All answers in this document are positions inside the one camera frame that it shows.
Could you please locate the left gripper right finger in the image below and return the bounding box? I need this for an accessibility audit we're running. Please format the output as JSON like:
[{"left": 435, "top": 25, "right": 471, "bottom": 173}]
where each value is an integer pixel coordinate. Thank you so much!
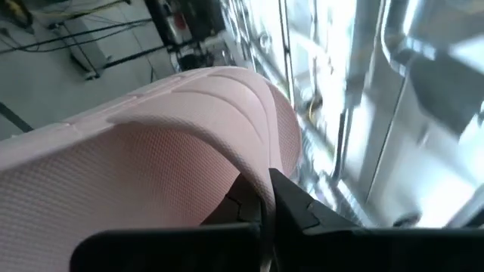
[{"left": 268, "top": 168, "right": 484, "bottom": 272}]

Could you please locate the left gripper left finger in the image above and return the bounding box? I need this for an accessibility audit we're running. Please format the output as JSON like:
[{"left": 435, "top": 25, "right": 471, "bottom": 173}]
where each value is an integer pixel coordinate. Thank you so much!
[{"left": 70, "top": 172, "right": 262, "bottom": 272}]

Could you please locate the pink slide sandal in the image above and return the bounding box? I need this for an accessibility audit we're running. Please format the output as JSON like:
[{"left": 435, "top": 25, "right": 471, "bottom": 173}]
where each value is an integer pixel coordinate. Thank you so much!
[{"left": 0, "top": 66, "right": 303, "bottom": 272}]

